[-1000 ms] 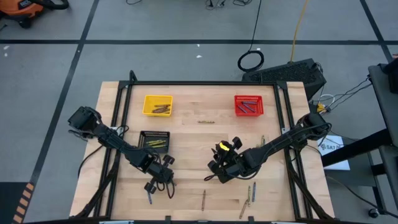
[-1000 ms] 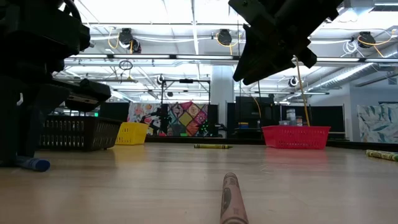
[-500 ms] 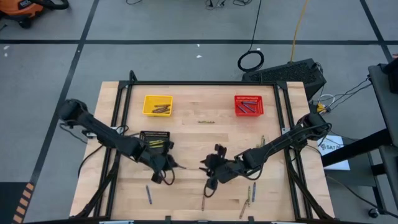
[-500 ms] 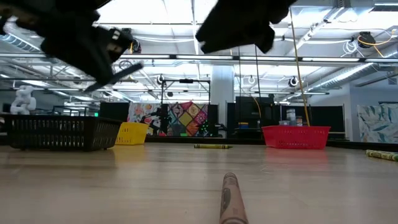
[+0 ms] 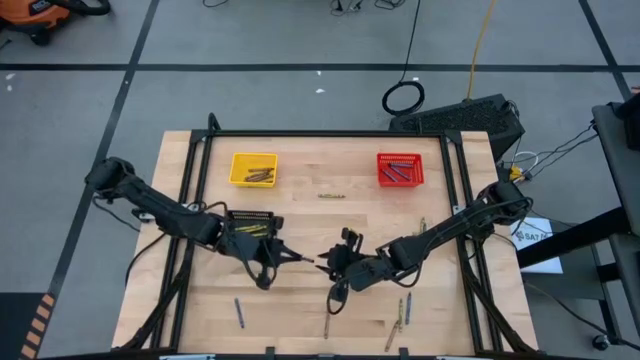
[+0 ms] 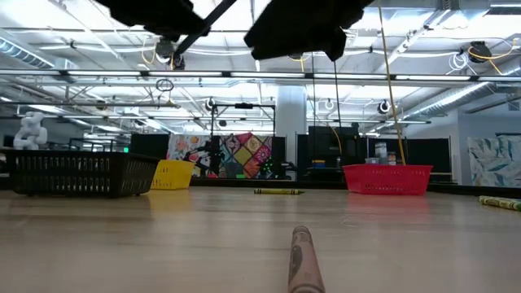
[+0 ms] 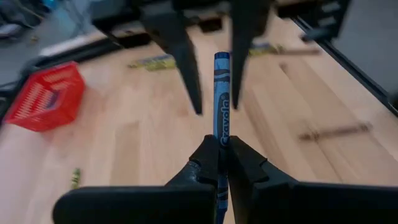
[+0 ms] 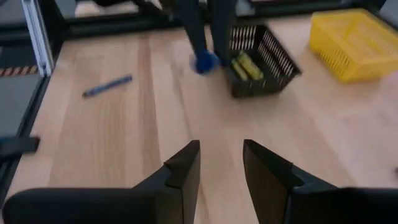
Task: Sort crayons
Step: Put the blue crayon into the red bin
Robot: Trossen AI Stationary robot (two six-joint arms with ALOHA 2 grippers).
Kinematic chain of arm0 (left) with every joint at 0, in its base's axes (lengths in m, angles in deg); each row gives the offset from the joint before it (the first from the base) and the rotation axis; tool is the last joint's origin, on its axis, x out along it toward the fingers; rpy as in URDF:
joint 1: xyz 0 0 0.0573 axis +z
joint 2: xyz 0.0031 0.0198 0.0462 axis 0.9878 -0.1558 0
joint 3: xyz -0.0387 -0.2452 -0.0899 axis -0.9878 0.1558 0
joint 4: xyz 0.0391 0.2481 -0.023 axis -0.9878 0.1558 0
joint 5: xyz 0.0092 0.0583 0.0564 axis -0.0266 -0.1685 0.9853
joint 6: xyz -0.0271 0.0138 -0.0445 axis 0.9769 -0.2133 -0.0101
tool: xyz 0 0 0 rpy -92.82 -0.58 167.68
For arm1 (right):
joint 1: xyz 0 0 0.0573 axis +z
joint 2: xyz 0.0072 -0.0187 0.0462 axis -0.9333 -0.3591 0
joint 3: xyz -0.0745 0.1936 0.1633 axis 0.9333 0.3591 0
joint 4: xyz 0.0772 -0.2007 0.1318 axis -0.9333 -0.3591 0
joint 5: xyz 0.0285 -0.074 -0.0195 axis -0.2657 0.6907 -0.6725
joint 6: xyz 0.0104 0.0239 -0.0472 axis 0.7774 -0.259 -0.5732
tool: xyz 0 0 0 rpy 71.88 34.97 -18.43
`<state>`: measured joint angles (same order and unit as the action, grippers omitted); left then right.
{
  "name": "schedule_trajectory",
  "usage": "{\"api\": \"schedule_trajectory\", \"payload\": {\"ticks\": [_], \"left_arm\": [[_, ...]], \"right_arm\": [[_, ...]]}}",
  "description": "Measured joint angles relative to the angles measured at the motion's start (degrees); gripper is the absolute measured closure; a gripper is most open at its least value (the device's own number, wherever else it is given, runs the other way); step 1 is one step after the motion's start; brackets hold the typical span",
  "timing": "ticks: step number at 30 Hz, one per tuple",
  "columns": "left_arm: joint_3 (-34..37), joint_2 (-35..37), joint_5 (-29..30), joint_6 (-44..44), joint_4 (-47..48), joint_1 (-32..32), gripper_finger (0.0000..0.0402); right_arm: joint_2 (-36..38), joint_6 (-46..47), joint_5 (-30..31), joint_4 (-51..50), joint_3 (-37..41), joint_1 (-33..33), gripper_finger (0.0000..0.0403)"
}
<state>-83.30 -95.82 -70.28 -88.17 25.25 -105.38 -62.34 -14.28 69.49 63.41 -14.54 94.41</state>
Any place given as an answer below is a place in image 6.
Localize blue crayon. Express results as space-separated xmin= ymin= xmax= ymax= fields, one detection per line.
xmin=173 ymin=0 xmax=238 ymax=57

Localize leaf print panel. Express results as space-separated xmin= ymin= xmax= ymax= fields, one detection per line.
xmin=466 ymin=133 xmax=521 ymax=188

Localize yellow hanging cable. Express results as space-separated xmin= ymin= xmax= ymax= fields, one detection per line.
xmin=377 ymin=4 xmax=407 ymax=166

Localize cable reel with yellow cord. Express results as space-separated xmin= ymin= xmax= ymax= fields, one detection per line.
xmin=466 ymin=38 xmax=518 ymax=77

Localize black metal stand frame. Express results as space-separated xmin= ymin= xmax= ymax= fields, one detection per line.
xmin=209 ymin=103 xmax=277 ymax=180

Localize colourful patchwork quilt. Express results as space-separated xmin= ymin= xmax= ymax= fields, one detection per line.
xmin=166 ymin=132 xmax=274 ymax=180

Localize black partition panels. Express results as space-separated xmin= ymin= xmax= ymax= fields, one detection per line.
xmin=296 ymin=125 xmax=451 ymax=182

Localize grey ceiling cable reel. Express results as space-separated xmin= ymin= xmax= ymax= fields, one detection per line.
xmin=154 ymin=38 xmax=186 ymax=71

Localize brown crayon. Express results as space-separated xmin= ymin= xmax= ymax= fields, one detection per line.
xmin=287 ymin=225 xmax=326 ymax=293

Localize yellow plastic basket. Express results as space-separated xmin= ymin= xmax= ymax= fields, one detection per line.
xmin=151 ymin=159 xmax=196 ymax=191

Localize stacked plastic containers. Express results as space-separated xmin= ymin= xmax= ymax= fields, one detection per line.
xmin=364 ymin=141 xmax=398 ymax=166

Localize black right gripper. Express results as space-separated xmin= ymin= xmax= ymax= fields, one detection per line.
xmin=243 ymin=0 xmax=375 ymax=62

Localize black plastic basket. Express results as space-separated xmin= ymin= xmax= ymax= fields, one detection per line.
xmin=4 ymin=148 xmax=162 ymax=199

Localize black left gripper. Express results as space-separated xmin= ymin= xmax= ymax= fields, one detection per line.
xmin=95 ymin=0 xmax=211 ymax=42

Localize white round pillar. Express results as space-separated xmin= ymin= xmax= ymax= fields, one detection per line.
xmin=275 ymin=84 xmax=308 ymax=180

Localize small black panel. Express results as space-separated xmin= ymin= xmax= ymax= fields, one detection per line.
xmin=129 ymin=133 xmax=170 ymax=160

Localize red plastic basket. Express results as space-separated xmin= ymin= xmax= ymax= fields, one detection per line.
xmin=342 ymin=164 xmax=434 ymax=196

